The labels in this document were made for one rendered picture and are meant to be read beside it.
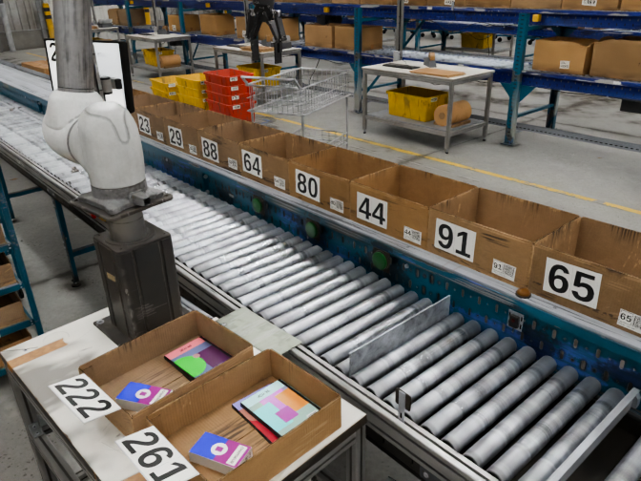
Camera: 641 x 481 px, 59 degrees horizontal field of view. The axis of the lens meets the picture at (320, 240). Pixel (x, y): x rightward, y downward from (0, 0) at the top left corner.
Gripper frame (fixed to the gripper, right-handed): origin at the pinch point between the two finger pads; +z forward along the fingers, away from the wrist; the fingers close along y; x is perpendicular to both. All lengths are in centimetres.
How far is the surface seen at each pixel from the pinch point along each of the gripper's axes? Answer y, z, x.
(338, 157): -9, 54, 54
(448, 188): 54, 51, 42
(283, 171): -19, 54, 26
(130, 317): 8, 66, -75
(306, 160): -13, 51, 36
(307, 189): -2, 58, 23
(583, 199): 42, 155, 330
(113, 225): 2, 39, -70
